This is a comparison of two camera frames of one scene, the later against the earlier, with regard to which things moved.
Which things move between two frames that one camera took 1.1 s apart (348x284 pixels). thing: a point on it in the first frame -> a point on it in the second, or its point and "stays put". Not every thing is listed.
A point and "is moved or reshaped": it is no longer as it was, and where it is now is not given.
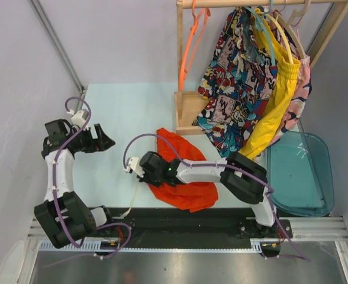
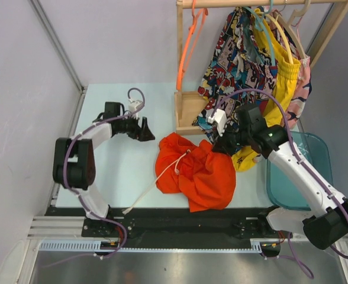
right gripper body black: (154, 179) -> (232, 139)
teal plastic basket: (299, 171) stays put
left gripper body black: (83, 142) -> (129, 126)
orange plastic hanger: (199, 23) stays put
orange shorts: (189, 197) is moved or reshaped
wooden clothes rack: (186, 102) stays put
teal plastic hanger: (260, 17) stays put
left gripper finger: (103, 142) -> (144, 133)
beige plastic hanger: (295, 14) stays put
